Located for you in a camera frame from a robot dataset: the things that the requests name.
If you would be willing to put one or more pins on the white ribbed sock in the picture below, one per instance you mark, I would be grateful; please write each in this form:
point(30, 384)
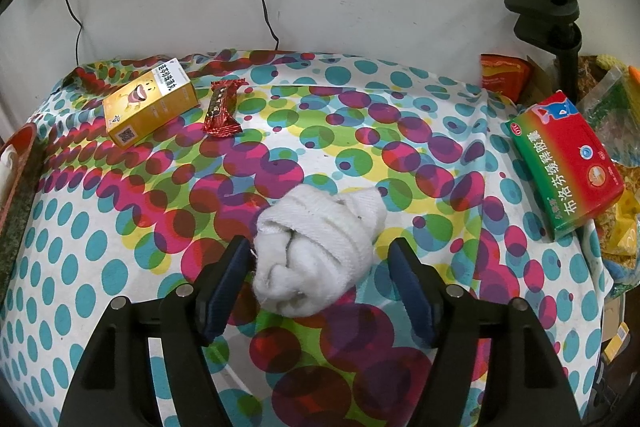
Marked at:
point(320, 247)

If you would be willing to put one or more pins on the yellow medicine box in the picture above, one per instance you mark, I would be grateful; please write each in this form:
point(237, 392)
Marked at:
point(150, 107)

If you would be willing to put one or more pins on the yellow packets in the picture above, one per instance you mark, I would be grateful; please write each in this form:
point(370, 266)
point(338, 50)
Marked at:
point(627, 222)

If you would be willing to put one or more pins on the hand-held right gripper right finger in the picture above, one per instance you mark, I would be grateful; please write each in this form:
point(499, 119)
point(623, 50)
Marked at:
point(415, 287)

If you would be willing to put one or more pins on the orange plastic piece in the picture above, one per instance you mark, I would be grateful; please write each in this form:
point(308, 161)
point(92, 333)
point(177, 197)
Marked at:
point(635, 76)

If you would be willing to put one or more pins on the black clamp stand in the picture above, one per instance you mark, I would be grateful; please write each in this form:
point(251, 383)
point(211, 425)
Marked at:
point(537, 2)

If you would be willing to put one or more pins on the clear bag with green print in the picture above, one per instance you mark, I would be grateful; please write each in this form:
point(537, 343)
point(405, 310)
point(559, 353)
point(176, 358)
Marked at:
point(612, 112)

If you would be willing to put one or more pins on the red tray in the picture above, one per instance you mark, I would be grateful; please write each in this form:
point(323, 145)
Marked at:
point(25, 187)

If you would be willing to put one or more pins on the polka dot tablecloth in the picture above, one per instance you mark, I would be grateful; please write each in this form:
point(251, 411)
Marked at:
point(350, 122)

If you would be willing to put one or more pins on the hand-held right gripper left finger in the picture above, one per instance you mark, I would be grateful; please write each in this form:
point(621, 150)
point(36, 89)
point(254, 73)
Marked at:
point(225, 292)

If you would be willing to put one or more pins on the red snack packet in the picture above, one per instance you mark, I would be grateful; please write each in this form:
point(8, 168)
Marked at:
point(502, 77)

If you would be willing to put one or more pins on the green and red medicine box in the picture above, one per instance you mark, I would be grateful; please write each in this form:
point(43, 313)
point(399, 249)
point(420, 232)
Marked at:
point(565, 167)

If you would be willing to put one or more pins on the small yellow box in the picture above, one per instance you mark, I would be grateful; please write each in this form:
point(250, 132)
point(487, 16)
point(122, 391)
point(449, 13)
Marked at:
point(617, 339)

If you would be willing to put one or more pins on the red wrapped candy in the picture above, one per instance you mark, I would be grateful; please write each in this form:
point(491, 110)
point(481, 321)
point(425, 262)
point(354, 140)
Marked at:
point(220, 112)

